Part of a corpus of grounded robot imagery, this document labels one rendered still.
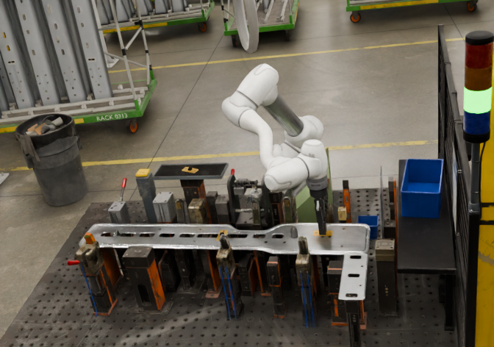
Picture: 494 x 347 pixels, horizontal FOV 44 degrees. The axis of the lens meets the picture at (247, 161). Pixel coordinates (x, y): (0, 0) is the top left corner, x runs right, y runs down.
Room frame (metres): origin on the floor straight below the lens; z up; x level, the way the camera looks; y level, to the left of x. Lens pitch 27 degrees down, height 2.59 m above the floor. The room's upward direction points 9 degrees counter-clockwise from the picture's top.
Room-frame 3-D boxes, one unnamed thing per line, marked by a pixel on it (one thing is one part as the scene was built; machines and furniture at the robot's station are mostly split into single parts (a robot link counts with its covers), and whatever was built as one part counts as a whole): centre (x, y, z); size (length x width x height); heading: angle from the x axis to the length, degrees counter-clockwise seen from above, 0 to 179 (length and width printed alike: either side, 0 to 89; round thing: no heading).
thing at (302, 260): (2.07, -0.16, 0.87); 0.12 x 0.09 x 0.35; 163
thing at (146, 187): (2.85, 0.54, 0.92); 0.08 x 0.08 x 0.44; 73
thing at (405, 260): (2.32, -0.75, 1.01); 0.90 x 0.22 x 0.03; 163
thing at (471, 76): (1.48, -0.63, 1.96); 0.07 x 0.07 x 0.06
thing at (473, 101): (1.48, -0.63, 1.90); 0.07 x 0.07 x 0.06
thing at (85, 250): (2.38, 0.78, 0.88); 0.15 x 0.11 x 0.36; 163
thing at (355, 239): (2.38, 0.19, 1.00); 1.38 x 0.22 x 0.02; 73
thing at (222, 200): (2.58, 0.14, 0.89); 0.13 x 0.11 x 0.38; 163
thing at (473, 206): (1.48, -0.63, 1.79); 0.07 x 0.07 x 0.57
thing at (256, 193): (2.55, 0.01, 0.94); 0.18 x 0.13 x 0.49; 73
